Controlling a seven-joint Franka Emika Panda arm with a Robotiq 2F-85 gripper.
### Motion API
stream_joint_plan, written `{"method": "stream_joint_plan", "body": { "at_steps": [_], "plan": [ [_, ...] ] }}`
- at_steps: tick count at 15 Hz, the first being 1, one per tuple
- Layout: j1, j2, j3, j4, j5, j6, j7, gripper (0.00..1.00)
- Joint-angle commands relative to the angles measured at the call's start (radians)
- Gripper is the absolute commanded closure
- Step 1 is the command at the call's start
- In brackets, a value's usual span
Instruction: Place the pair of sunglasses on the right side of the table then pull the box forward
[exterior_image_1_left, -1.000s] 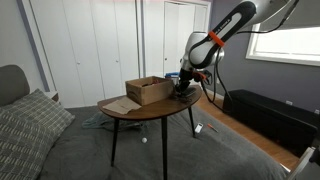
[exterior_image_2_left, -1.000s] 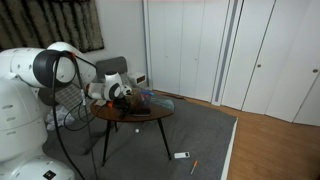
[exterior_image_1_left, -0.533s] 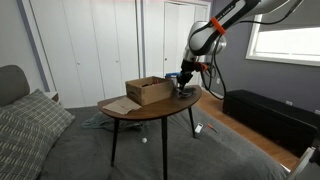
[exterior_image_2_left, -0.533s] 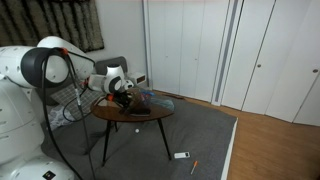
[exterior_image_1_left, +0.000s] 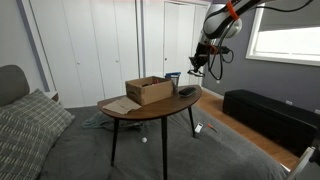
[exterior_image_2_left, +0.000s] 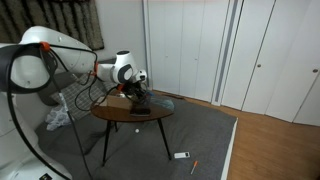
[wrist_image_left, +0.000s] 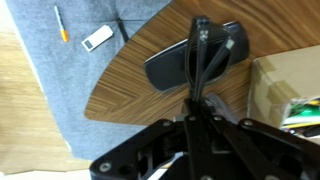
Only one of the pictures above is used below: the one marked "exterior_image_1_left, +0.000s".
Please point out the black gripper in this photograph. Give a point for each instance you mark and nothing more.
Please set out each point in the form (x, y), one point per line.
(202, 53)

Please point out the black sunglasses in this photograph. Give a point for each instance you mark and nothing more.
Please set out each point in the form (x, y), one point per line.
(196, 72)

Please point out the cardboard box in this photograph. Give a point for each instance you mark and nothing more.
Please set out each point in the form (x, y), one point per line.
(150, 95)

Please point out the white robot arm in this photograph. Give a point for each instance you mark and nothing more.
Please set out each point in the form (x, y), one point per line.
(220, 23)

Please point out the white closet door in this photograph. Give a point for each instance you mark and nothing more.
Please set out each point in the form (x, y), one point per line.
(171, 40)
(60, 50)
(113, 40)
(188, 40)

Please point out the black table leg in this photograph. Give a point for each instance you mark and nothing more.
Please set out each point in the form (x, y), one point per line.
(114, 143)
(191, 121)
(164, 150)

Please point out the white remote control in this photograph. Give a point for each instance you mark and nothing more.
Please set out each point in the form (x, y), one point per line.
(199, 128)

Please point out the black bench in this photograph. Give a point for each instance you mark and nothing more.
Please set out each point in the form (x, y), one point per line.
(266, 116)

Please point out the brown paper sheet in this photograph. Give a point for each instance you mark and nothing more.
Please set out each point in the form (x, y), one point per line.
(121, 106)

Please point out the white framed window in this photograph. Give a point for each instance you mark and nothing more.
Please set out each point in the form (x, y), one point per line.
(283, 43)

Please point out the small white ball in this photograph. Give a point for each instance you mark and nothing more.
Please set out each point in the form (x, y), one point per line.
(144, 140)

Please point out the grey roller blind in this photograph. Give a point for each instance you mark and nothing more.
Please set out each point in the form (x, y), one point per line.
(290, 20)

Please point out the crumpled pale teal cloth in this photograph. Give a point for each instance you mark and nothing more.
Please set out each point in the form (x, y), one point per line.
(96, 120)

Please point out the white nightstand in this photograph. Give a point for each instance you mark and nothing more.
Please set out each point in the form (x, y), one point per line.
(52, 96)

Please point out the grey plaid pillow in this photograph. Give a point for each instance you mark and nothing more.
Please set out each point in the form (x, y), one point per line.
(40, 113)

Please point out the grey upholstered headboard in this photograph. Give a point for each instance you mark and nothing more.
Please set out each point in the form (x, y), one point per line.
(11, 83)

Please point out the grey dashed pattern pillow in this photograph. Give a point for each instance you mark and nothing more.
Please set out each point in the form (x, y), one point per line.
(20, 153)

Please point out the white wall outlet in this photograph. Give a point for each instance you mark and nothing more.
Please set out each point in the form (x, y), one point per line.
(317, 111)
(289, 102)

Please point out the silver camera stand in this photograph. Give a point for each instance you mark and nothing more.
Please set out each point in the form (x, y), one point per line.
(300, 163)

